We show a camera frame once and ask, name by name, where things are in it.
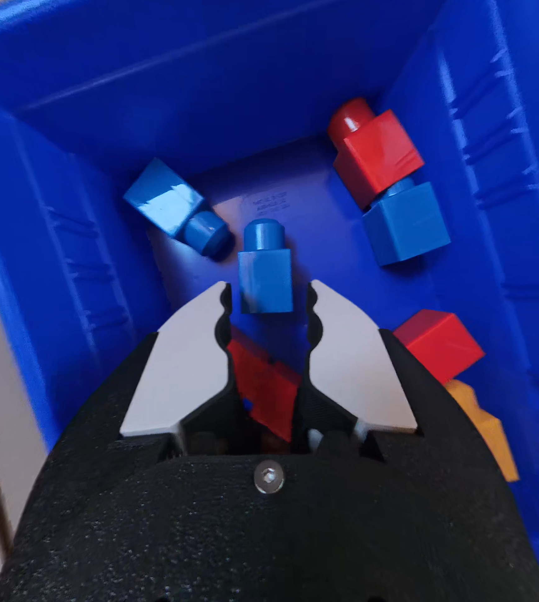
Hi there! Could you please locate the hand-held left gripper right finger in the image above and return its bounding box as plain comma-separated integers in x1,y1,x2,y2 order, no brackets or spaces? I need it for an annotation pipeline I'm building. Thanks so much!
298,280,418,447

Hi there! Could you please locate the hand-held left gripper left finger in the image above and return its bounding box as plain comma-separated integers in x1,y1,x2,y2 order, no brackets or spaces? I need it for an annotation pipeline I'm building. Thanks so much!
120,281,245,452

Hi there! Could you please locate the red mega block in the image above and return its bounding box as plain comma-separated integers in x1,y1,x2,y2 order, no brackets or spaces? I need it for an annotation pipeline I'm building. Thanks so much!
327,97,425,211
226,326,304,444
393,309,486,387

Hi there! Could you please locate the blue mega block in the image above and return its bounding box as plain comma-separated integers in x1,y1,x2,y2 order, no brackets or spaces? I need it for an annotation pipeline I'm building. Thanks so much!
123,157,233,260
238,219,295,315
362,177,452,268

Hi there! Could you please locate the blue plastic bin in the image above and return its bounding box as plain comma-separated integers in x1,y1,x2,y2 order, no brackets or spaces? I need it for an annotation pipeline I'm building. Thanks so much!
0,0,539,571

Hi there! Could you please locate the orange mega block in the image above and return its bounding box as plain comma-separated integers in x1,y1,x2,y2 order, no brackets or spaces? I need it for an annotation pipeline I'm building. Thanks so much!
442,379,520,483

